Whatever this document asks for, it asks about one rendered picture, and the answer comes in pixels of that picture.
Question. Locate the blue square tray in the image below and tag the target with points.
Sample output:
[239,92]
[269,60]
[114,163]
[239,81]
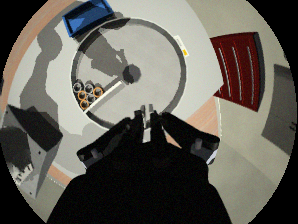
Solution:
[75,20]

